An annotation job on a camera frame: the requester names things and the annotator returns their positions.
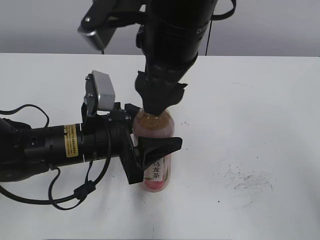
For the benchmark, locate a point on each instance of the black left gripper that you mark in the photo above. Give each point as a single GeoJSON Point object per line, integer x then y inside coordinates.
{"type": "Point", "coordinates": [108, 136]}

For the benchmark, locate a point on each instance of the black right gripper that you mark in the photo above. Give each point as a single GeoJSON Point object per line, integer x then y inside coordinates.
{"type": "Point", "coordinates": [158, 85]}

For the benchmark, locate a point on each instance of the peach oolong tea bottle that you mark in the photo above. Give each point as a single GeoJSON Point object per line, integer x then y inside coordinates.
{"type": "Point", "coordinates": [157, 176]}

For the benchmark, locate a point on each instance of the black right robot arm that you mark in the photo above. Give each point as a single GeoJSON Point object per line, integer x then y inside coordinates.
{"type": "Point", "coordinates": [170, 40]}

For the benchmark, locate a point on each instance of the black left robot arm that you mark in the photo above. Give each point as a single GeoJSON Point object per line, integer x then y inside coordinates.
{"type": "Point", "coordinates": [26, 151]}

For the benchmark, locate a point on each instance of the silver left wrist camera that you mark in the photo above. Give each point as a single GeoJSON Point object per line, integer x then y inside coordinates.
{"type": "Point", "coordinates": [99, 93]}

